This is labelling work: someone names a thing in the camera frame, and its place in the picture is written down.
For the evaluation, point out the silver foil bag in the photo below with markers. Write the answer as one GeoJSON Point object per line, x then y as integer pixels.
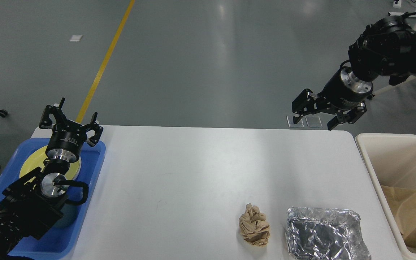
{"type": "Point", "coordinates": [324, 234]}

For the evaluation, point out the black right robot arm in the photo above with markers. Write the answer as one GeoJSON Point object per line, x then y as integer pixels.
{"type": "Point", "coordinates": [385, 48]}

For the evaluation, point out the yellow plastic plate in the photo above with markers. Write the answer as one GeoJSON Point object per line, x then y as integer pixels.
{"type": "Point", "coordinates": [37, 158]}

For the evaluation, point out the white plastic bin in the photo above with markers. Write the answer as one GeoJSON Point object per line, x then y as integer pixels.
{"type": "Point", "coordinates": [391, 161]}

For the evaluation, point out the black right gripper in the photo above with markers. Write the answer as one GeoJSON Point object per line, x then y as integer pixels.
{"type": "Point", "coordinates": [344, 91]}

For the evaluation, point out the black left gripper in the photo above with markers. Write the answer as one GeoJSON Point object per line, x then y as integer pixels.
{"type": "Point", "coordinates": [67, 140]}

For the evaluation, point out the clear floor plate right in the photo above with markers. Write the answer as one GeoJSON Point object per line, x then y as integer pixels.
{"type": "Point", "coordinates": [313, 121]}

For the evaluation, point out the crumpled brown paper ball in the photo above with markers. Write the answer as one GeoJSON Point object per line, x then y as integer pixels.
{"type": "Point", "coordinates": [254, 227]}

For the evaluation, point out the clear floor plate left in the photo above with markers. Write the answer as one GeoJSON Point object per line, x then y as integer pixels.
{"type": "Point", "coordinates": [292, 124]}

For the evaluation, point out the pale green plate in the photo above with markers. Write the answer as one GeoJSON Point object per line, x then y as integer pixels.
{"type": "Point", "coordinates": [78, 164]}

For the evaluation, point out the brown paper bag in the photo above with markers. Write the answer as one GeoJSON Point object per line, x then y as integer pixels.
{"type": "Point", "coordinates": [402, 204]}

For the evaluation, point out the clear floor plate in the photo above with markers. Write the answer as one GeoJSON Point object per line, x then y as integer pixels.
{"type": "Point", "coordinates": [313, 121]}
{"type": "Point", "coordinates": [292, 124]}

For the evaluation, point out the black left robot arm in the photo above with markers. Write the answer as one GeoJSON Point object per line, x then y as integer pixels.
{"type": "Point", "coordinates": [33, 204]}

